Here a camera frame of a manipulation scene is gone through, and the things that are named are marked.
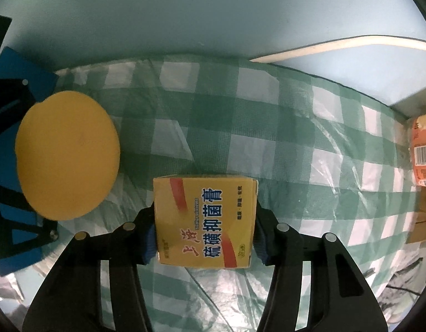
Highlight yellow rubber duck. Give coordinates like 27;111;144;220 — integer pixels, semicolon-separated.
15;91;120;221

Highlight yellow ointment box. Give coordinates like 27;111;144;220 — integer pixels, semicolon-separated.
153;175;258;269

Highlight cardboard box blue edges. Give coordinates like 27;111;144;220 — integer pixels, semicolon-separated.
407;187;426;243

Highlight green checkered tablecloth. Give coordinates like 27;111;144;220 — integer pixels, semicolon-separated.
0;56;417;327

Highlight orange snack bag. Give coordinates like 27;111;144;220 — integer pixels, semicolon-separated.
410;114;426;187

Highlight white cable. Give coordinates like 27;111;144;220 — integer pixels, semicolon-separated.
249;34;426;64

